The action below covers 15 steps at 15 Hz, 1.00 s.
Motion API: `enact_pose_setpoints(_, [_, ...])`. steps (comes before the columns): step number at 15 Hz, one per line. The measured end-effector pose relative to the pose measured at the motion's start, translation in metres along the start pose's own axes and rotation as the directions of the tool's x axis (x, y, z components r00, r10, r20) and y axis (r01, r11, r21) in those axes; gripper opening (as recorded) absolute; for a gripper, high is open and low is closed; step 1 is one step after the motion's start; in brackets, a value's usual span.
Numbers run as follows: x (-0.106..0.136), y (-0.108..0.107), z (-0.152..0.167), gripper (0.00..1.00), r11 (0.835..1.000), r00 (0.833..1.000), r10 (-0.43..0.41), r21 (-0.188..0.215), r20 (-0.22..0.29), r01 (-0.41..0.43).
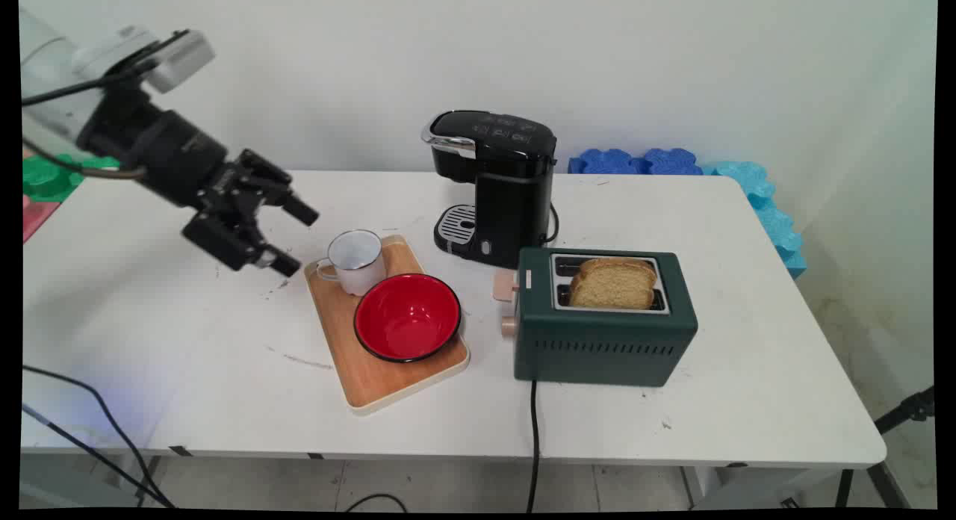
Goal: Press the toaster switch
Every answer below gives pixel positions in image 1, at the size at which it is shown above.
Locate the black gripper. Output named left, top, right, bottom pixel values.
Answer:
left=77, top=93, right=321, bottom=279

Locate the white enamel mug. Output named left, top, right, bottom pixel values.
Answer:
left=316, top=229, right=388, bottom=297

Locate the red bowl black rim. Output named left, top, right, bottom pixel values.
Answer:
left=353, top=273, right=462, bottom=364

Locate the wooden serving tray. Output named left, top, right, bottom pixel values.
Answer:
left=304, top=235, right=471, bottom=416

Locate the green foam mat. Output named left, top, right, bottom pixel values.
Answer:
left=22, top=154, right=120, bottom=203

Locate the pink foam mat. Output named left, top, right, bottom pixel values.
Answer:
left=22, top=195, right=61, bottom=244

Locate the black coffee machine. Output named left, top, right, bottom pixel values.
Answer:
left=420, top=110, right=559, bottom=270

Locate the brown bread slice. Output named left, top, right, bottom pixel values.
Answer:
left=568, top=258, right=659, bottom=311

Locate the dark green toaster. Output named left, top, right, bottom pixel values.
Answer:
left=514, top=247, right=699, bottom=388

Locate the cyan foam mat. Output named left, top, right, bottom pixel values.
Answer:
left=702, top=161, right=808, bottom=280

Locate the black tripod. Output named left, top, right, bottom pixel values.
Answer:
left=834, top=386, right=937, bottom=510

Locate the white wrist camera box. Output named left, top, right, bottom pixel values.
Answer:
left=71, top=27, right=217, bottom=95

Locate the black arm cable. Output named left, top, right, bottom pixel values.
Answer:
left=22, top=30, right=189, bottom=107

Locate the black floor cable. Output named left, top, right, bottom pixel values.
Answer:
left=22, top=365, right=178, bottom=509
left=22, top=405, right=171, bottom=507

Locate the black cable loop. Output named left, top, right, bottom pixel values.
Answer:
left=343, top=493, right=409, bottom=513

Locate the black toaster power cable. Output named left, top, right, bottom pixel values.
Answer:
left=526, top=380, right=541, bottom=513

